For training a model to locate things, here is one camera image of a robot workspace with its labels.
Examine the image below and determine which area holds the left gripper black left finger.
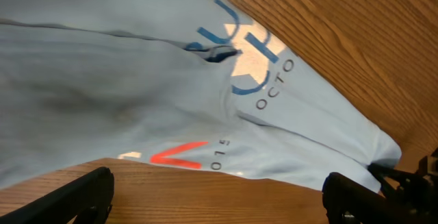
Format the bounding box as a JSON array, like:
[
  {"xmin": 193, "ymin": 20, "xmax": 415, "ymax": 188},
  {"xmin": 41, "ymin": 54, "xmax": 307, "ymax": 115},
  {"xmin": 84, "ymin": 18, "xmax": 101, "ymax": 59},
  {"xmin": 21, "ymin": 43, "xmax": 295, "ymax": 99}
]
[{"xmin": 1, "ymin": 167, "xmax": 114, "ymax": 224}]

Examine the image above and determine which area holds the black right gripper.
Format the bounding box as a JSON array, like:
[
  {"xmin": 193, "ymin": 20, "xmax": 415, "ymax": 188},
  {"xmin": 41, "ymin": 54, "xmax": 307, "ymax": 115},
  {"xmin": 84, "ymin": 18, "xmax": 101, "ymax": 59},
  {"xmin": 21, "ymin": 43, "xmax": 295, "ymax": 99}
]
[{"xmin": 368, "ymin": 149, "xmax": 437, "ymax": 214}]

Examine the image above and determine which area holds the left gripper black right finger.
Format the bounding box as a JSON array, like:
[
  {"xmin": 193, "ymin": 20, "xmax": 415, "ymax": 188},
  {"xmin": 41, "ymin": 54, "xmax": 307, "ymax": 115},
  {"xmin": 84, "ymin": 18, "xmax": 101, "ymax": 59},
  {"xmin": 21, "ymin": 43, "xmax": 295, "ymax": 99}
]
[{"xmin": 322, "ymin": 173, "xmax": 435, "ymax": 224}]

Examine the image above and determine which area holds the light blue t-shirt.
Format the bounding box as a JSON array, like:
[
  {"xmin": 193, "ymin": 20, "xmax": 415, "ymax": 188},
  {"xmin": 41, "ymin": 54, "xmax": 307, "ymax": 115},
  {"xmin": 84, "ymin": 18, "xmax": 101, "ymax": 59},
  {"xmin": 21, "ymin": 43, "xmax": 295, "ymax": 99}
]
[{"xmin": 1, "ymin": 0, "xmax": 402, "ymax": 192}]

